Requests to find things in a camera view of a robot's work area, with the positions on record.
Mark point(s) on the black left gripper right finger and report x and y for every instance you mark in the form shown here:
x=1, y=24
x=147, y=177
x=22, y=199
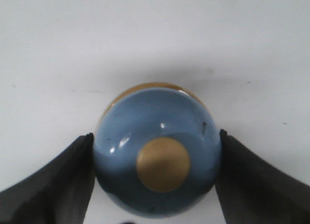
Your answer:
x=252, y=191

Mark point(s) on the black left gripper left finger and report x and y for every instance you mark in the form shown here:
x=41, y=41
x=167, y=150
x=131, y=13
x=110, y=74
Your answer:
x=58, y=193

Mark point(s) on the blue desk call bell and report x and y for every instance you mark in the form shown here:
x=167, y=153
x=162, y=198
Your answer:
x=157, y=150

